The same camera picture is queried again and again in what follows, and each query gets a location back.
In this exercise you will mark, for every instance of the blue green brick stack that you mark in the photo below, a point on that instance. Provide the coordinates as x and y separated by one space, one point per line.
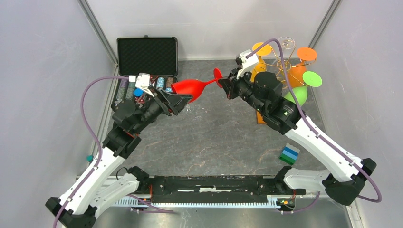
289 154

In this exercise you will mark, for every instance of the blue poker chip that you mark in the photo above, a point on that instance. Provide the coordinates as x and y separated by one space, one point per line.
138 92

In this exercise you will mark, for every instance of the orange wine glass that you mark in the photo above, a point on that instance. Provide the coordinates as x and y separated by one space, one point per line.
307 56

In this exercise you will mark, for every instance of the green wine glass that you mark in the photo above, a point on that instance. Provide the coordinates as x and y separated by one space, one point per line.
307 79

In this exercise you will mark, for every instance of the yellow wine glass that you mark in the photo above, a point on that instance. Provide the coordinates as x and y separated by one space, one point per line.
261 66

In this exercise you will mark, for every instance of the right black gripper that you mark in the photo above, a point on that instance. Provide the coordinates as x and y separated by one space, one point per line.
230 83

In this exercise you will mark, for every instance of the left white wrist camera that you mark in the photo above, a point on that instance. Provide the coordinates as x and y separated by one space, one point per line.
142 81

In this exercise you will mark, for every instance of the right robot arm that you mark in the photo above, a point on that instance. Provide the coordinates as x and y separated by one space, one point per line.
345 174

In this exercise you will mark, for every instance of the clear glass on rack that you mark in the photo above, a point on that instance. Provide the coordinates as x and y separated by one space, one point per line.
286 43

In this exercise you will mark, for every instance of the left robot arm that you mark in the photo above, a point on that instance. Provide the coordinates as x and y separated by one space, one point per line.
85 201

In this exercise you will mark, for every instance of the gold wire glass rack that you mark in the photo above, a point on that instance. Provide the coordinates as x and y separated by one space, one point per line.
281 72

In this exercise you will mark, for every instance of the red wine glass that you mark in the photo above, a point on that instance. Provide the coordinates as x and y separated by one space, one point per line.
195 87

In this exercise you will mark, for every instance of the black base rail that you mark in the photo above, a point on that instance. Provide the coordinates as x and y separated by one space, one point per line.
262 192

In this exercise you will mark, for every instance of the black poker chip case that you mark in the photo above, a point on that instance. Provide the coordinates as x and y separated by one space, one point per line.
155 56

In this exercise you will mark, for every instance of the clear wine glass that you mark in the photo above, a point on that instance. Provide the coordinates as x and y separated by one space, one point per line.
188 109

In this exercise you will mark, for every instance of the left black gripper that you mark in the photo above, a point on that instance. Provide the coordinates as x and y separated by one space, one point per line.
171 103

